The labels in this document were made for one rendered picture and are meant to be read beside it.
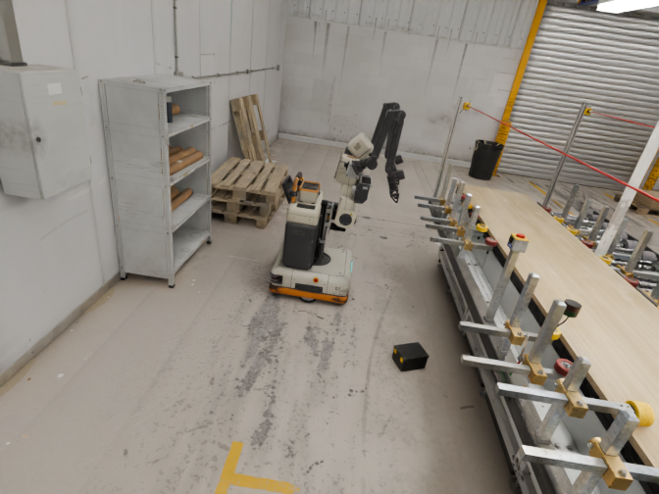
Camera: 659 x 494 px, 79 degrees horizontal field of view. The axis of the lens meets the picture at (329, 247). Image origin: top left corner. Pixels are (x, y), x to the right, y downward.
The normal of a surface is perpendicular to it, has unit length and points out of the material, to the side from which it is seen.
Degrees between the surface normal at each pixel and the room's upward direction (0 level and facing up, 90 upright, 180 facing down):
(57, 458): 0
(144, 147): 90
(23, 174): 90
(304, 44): 90
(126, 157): 90
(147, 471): 0
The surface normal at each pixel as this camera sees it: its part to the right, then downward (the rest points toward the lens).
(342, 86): -0.09, 0.43
